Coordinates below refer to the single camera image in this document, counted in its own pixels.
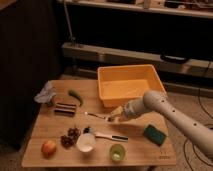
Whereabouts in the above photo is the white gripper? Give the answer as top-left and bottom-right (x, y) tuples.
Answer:
(108, 98), (146, 122)

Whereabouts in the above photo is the metal fork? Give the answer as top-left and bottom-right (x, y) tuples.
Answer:
(85, 112), (113, 122)

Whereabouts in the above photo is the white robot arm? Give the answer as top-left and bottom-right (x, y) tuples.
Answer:
(109, 90), (213, 161)

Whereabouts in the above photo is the green plastic cup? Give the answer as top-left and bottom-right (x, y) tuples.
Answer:
(109, 144), (126, 162)

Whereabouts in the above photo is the yellow plastic bin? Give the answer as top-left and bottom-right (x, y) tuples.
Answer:
(97, 64), (165, 107)

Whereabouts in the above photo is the green sponge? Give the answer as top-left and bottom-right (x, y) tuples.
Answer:
(143, 125), (166, 146)

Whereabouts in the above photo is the white bowl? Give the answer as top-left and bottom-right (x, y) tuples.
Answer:
(76, 133), (96, 153)

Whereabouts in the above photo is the wooden table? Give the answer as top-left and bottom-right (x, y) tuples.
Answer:
(22, 80), (176, 168)

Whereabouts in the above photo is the bunch of dark grapes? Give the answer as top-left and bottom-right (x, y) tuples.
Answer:
(60, 127), (81, 148)

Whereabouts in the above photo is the green pepper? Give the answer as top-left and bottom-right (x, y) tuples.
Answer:
(68, 90), (83, 107)

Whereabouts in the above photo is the dark rectangular block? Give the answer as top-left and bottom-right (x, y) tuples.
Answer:
(54, 103), (77, 117)

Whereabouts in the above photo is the crumpled grey cloth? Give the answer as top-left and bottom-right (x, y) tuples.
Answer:
(34, 81), (56, 103)

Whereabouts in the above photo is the red apple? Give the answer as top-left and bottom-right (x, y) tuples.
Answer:
(41, 140), (57, 156)

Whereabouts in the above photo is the metal shelf rack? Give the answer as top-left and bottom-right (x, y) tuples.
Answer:
(56, 0), (213, 77)

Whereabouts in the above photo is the black cable on floor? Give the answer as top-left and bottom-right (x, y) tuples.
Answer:
(182, 63), (213, 171)

